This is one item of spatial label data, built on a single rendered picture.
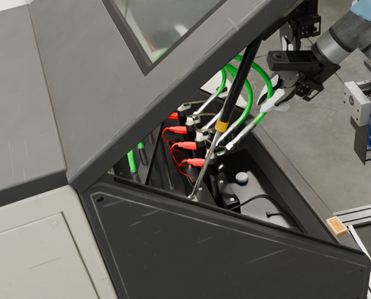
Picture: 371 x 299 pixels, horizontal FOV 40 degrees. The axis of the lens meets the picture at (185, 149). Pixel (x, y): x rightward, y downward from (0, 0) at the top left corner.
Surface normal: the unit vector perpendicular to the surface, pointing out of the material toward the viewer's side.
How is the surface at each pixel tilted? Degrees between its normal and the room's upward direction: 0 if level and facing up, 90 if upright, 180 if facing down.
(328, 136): 0
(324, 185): 0
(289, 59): 17
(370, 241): 0
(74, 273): 90
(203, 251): 90
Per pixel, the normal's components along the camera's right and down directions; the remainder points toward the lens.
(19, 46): -0.14, -0.76
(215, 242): 0.32, 0.57
